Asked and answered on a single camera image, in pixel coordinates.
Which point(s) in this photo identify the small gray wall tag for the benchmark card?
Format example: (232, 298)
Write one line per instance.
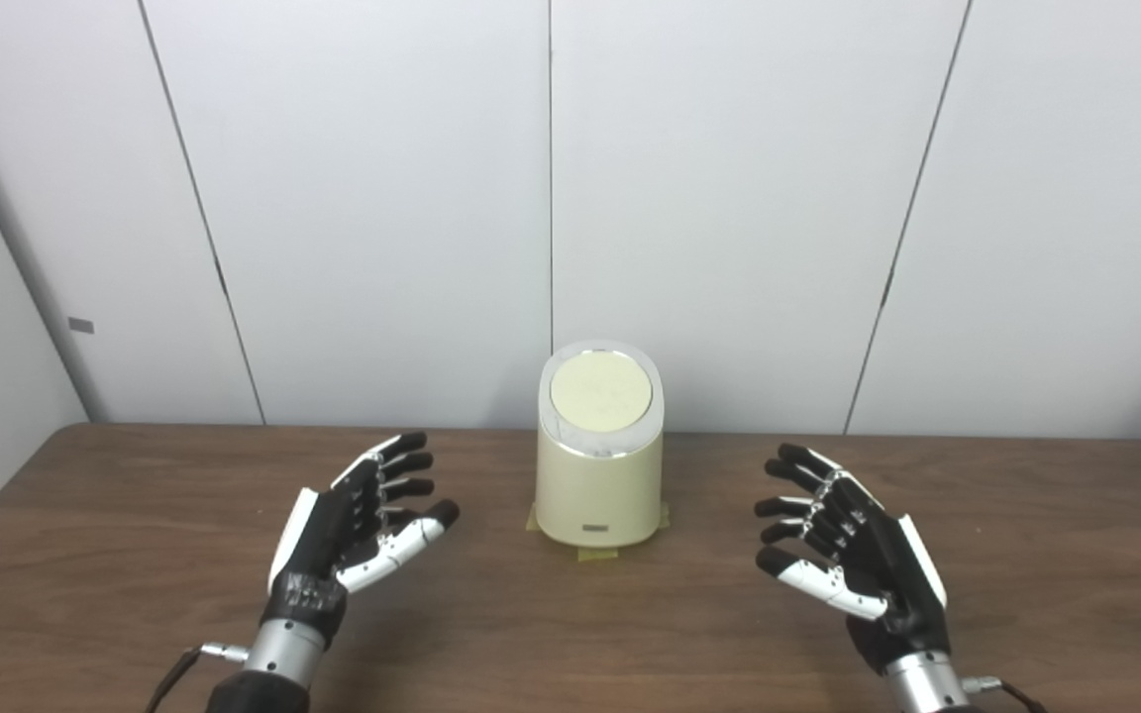
(81, 325)

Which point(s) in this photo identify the cream-colored bin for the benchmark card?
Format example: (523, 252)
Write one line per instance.
(598, 490)

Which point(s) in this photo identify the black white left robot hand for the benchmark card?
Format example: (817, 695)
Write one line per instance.
(323, 540)

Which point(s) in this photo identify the round cream bin lid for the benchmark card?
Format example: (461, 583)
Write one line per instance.
(600, 391)

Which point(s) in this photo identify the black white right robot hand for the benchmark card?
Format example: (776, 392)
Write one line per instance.
(892, 579)

